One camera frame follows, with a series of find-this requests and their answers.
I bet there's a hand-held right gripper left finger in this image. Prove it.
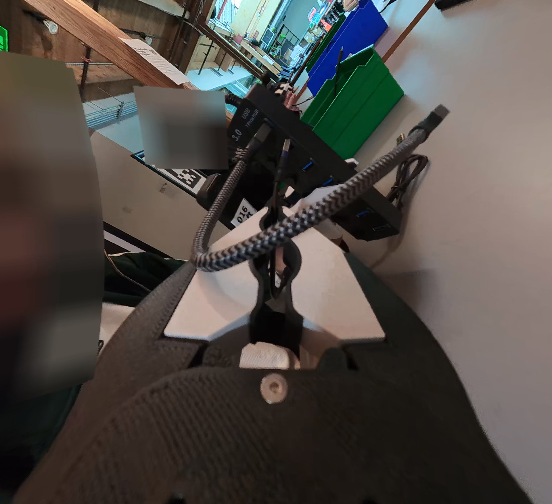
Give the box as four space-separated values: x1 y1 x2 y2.
163 206 277 356

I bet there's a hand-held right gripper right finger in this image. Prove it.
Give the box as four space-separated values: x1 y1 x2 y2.
276 206 386 360

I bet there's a grey braided USB cable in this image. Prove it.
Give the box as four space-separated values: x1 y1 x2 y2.
190 104 451 274

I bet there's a black USB hub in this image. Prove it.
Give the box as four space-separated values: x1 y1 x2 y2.
226 83 403 242

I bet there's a light grey desk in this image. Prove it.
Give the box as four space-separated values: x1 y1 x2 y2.
341 0 552 504

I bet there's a framed tag sign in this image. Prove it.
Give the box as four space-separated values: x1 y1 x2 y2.
147 167 208 199

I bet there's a dark green jacket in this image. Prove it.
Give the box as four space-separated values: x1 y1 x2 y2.
0 251 192 476

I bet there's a white shirt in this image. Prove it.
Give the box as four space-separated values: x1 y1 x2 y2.
98 303 145 356

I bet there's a blue plastic bin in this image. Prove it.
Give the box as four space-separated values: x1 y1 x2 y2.
307 0 389 97

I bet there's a white paper notice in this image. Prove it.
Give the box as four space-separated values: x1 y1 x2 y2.
118 37 191 85

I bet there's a dark coiled USB cable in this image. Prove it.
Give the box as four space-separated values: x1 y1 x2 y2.
385 131 430 212

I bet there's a grey cable angled plug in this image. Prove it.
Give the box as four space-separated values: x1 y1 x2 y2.
334 47 346 96

